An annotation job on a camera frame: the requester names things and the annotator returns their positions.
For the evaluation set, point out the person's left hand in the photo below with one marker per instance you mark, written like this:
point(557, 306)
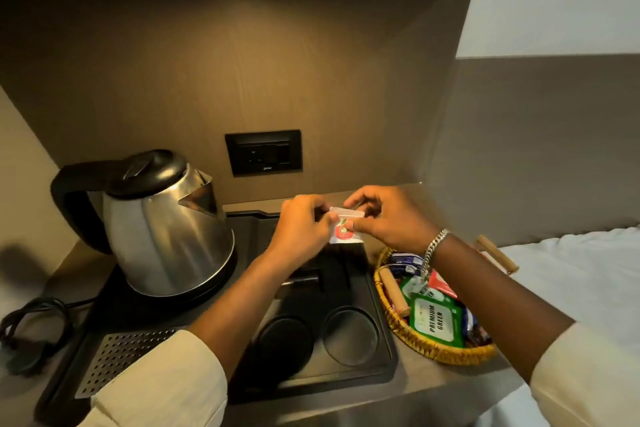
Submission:
point(295, 234)

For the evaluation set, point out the person's right hand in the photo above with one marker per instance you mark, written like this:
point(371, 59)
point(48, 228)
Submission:
point(400, 219)

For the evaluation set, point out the person's right thumb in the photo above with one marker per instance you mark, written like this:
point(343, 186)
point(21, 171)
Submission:
point(366, 225)

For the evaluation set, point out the person's left thumb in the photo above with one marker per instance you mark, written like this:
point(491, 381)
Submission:
point(327, 222)

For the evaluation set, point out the white sachet with red label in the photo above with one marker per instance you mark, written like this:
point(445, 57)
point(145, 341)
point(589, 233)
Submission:
point(345, 234)

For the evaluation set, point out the person's right forearm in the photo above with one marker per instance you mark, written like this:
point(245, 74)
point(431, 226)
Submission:
point(495, 306)

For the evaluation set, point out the person's left forearm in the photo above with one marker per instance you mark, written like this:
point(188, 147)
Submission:
point(245, 311)

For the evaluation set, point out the blue and white sachet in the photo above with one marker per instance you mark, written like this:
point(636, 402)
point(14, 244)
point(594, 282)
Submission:
point(404, 264)

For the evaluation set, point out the black plastic tray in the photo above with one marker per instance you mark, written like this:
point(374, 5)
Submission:
point(350, 286)

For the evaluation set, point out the white and green packet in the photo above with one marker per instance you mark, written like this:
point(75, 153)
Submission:
point(417, 287)

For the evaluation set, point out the black round coaster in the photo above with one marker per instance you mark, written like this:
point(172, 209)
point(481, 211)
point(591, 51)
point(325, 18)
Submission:
point(285, 347)
point(351, 336)

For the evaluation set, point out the green tea packet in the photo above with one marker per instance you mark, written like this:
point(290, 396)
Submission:
point(436, 321)

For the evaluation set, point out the dark blue sachet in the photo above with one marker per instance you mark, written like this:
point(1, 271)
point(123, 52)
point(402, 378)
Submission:
point(477, 330)

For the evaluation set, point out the stainless steel electric kettle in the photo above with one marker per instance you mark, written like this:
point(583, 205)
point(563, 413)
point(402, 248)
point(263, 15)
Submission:
point(165, 231)

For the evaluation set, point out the white bed sheet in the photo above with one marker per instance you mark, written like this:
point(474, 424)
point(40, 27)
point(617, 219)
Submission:
point(585, 281)

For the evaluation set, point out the cream left shirt sleeve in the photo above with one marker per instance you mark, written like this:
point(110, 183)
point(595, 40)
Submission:
point(165, 386)

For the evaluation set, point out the cream shirt sleeve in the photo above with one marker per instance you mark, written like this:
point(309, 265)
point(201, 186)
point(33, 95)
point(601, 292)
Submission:
point(165, 386)
point(590, 381)

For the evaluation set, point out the perforated metal drip grate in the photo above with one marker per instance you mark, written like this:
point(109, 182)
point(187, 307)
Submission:
point(125, 356)

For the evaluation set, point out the cream right shirt sleeve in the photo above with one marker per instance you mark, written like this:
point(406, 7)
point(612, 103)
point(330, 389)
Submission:
point(590, 381)

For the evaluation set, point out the black wall socket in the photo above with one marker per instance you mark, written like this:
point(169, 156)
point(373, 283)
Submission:
point(263, 153)

